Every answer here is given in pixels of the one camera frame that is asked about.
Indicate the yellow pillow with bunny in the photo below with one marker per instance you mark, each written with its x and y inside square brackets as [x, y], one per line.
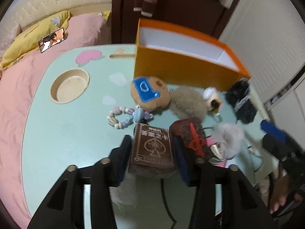
[23, 45]

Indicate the brown playing card box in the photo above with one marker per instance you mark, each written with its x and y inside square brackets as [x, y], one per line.
[152, 148]

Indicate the orange cardboard box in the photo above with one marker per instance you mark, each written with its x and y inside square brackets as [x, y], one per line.
[178, 64]

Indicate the brown wooden door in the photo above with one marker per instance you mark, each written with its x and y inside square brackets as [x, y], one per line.
[181, 4]

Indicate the person's right hand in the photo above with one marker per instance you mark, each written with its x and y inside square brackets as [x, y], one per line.
[278, 193]

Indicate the photo card on bed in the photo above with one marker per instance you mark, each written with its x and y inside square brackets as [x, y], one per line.
[52, 39]

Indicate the white louvered door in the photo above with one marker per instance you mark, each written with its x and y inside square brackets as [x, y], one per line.
[262, 40]

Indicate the small yellow pillow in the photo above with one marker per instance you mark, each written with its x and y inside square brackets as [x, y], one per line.
[104, 14]

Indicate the tan fluffy pompom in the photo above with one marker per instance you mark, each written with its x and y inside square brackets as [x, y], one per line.
[188, 102]

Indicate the cream tufted headboard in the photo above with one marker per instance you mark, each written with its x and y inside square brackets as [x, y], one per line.
[59, 0]

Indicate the red plastic clip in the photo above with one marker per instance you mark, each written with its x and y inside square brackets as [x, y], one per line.
[196, 143]

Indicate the pink duvet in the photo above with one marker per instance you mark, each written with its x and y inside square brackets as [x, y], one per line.
[14, 100]

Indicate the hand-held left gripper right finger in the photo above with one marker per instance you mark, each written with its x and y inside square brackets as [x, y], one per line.
[182, 164]

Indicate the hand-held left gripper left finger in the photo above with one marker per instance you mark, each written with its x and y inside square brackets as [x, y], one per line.
[122, 155]

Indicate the grey fluffy pompom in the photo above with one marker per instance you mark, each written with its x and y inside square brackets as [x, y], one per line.
[228, 136]

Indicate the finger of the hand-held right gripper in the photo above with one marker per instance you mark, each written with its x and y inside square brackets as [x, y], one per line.
[278, 145]
[274, 130]

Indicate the black lace-trimmed cloth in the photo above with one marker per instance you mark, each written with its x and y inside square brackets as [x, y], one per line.
[243, 109]

